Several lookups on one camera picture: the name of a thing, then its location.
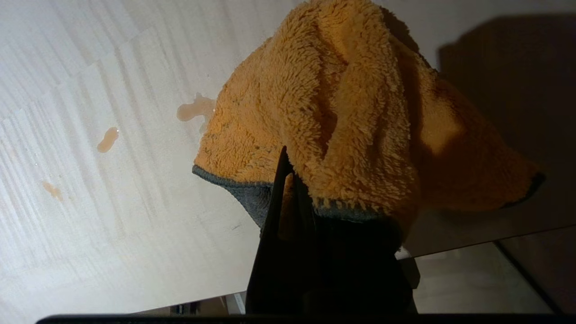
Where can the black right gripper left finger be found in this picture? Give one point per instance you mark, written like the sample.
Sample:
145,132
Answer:
274,279

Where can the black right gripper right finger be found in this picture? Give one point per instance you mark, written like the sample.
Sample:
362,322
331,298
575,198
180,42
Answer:
360,270

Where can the orange microfibre cloth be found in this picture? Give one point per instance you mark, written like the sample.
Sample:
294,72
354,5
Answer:
342,112

